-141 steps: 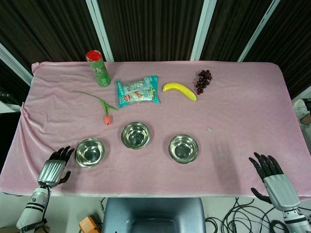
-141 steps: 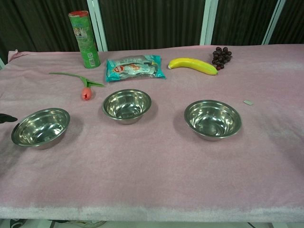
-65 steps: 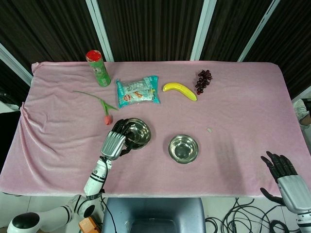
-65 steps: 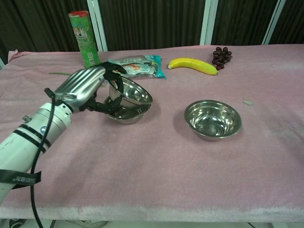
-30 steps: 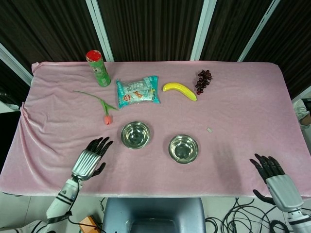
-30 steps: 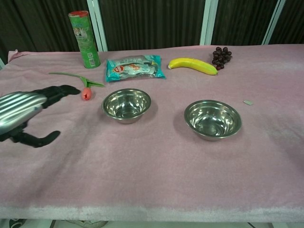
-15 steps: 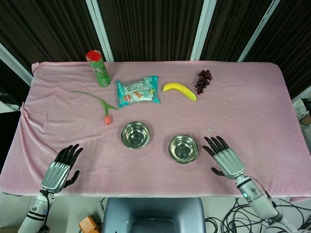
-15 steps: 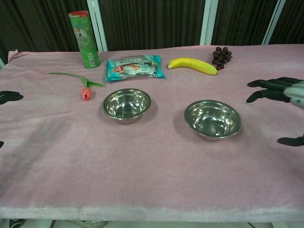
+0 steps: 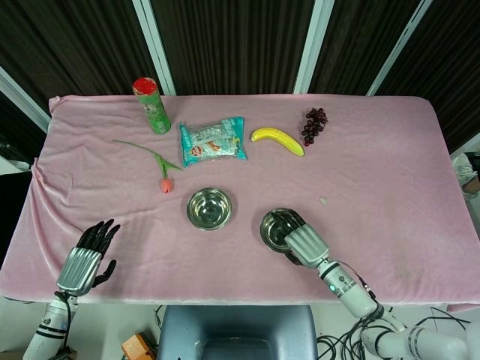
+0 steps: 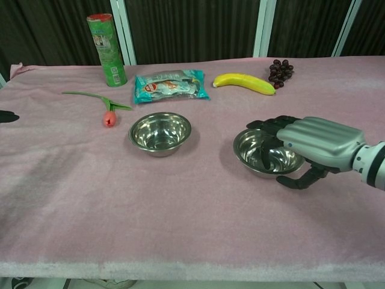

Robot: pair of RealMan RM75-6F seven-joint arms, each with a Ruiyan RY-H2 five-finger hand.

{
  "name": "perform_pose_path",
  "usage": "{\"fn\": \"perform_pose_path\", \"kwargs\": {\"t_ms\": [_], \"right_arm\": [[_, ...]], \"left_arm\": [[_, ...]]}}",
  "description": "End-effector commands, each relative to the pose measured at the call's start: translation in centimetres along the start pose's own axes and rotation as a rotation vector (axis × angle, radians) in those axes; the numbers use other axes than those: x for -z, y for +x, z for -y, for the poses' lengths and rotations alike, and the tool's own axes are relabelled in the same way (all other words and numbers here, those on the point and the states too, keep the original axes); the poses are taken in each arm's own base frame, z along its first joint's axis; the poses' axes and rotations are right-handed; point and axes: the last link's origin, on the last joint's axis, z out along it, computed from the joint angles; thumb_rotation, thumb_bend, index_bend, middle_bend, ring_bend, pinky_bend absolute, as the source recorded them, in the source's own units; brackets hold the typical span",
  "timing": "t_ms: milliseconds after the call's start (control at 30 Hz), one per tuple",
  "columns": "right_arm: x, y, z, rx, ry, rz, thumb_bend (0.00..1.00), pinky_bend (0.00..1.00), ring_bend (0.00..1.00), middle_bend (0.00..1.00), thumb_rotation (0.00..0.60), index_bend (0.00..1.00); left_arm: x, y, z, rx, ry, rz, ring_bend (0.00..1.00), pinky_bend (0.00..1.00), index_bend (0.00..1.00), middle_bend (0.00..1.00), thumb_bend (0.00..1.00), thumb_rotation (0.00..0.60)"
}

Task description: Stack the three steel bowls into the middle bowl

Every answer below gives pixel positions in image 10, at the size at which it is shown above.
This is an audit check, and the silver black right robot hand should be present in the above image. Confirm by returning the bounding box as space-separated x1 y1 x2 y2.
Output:
246 115 367 191

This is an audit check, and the wide stainless steel bowl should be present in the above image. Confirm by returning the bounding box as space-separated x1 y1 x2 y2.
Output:
129 111 193 151

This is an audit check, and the dark purple grape bunch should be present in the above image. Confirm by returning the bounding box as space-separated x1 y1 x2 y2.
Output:
268 58 295 90

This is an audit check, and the yellow banana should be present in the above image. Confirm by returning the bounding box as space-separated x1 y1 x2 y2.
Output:
212 73 277 96

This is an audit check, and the pink table cloth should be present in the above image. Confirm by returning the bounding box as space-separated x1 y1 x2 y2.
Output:
0 55 385 283

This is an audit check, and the teal snack bag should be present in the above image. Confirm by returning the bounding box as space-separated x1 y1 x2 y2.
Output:
132 69 211 105

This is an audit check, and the pink artificial tulip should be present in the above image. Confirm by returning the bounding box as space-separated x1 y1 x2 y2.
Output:
61 91 134 128

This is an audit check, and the green cylindrical chip can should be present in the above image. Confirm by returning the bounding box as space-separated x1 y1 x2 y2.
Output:
86 13 128 88

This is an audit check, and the white frame post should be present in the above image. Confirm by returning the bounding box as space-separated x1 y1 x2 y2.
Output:
252 0 278 58
109 0 138 66
331 0 363 57

